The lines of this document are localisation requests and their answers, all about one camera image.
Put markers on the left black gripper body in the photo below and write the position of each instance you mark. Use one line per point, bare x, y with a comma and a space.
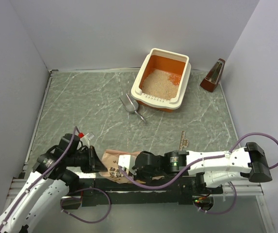
81, 158

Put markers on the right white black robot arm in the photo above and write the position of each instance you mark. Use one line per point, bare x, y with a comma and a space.
211, 169

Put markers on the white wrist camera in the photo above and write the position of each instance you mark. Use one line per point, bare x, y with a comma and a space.
126, 165
86, 138

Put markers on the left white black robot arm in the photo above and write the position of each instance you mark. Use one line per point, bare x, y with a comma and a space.
49, 181

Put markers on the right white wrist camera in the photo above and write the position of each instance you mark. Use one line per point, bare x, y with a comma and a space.
126, 165

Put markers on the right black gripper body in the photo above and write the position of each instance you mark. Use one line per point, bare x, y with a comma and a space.
147, 176

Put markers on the beige litter granules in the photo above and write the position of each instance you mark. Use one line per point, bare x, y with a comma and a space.
161, 84

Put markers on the metal litter scoop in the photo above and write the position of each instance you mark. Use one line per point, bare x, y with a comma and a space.
131, 105

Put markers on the brown wooden metronome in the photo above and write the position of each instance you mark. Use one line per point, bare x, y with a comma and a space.
212, 79

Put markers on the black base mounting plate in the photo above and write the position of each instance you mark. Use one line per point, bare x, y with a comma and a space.
96, 191

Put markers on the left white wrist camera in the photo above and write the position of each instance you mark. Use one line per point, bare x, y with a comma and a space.
86, 138

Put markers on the white orange litter box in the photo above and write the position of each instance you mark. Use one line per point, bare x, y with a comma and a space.
168, 61

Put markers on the aluminium rail frame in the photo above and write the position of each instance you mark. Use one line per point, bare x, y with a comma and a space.
243, 188

